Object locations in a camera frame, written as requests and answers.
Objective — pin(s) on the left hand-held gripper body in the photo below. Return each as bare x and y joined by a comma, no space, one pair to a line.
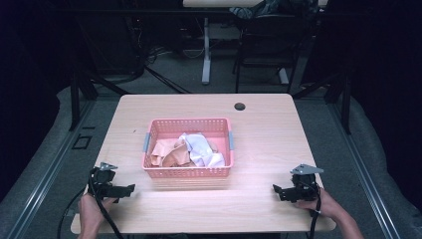
102,179

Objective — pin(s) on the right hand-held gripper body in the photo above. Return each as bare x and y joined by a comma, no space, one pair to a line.
305,186

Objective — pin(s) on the tan cloth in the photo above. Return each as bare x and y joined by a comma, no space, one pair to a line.
172,155

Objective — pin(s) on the pink plastic basket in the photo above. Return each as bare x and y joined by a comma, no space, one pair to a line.
189,172

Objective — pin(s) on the white cloth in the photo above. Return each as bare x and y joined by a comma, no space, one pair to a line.
202,151

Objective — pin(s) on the person's left hand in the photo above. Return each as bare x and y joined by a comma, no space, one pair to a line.
91,212

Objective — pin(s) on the person's right hand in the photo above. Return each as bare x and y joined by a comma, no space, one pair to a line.
326,204

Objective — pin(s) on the white desk foot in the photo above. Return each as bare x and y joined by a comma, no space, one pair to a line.
283,76

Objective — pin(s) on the black chair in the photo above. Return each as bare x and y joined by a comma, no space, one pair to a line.
265,40

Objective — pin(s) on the white desk with leg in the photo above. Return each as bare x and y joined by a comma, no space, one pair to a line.
206,49

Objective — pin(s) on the dark cloth on chair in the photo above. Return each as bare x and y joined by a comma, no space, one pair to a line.
258,8

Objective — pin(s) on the aluminium floor rail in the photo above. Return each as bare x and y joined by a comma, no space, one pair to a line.
361,172
49,172

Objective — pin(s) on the black metal frame post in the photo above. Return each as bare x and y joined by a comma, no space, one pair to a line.
346,103
74,99

